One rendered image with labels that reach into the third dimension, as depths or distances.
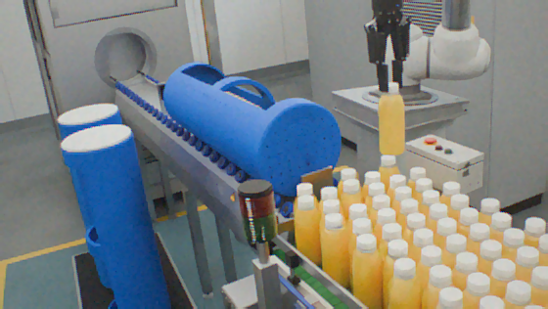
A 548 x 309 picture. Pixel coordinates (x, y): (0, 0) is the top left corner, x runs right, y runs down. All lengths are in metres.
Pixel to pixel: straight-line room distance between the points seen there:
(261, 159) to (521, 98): 2.00
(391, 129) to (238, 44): 5.59
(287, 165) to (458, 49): 0.77
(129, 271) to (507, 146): 2.14
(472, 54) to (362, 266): 1.06
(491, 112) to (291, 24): 4.46
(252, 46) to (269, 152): 5.48
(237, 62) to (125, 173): 4.91
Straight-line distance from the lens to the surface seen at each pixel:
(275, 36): 7.03
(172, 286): 2.71
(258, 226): 0.95
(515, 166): 3.32
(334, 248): 1.20
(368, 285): 1.13
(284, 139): 1.49
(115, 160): 2.06
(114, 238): 2.18
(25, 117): 6.59
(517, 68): 3.11
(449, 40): 1.93
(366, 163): 2.13
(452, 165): 1.42
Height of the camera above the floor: 1.66
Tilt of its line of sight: 21 degrees down
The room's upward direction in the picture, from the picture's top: 6 degrees counter-clockwise
